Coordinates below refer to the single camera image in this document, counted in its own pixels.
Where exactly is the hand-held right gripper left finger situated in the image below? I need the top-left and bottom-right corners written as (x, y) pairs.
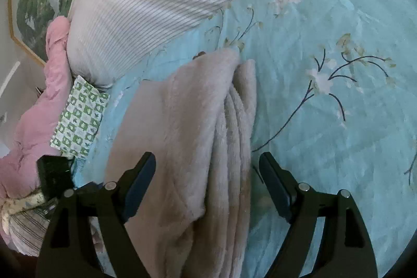
top-left (35, 152), bottom-right (157, 278)

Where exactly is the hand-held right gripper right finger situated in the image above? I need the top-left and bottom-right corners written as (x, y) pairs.
top-left (258, 152), bottom-right (378, 278)

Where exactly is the beige knitted sweater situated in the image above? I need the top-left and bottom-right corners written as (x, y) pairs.
top-left (104, 48), bottom-right (258, 278)

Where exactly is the pale yellow floral pillow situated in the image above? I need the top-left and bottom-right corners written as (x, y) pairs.
top-left (0, 191), bottom-right (46, 217)

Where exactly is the pink quilt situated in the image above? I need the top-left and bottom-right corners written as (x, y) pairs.
top-left (0, 17), bottom-right (77, 199)

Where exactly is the blue floral bedsheet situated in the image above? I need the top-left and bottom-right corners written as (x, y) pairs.
top-left (70, 0), bottom-right (417, 278)

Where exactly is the grey striped cloth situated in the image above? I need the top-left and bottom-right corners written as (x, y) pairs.
top-left (7, 208), bottom-right (53, 257)

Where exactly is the green checkered pillow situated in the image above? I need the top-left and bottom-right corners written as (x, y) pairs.
top-left (50, 75), bottom-right (111, 160)

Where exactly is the white striped quilt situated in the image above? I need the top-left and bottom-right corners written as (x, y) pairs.
top-left (67, 0), bottom-right (375, 86)

